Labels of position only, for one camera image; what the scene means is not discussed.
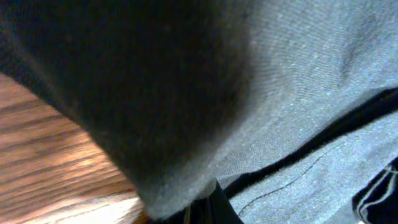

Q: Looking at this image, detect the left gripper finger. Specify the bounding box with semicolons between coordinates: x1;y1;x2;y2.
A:
186;183;243;224

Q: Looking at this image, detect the black t-shirt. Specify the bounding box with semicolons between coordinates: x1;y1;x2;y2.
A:
1;0;397;223

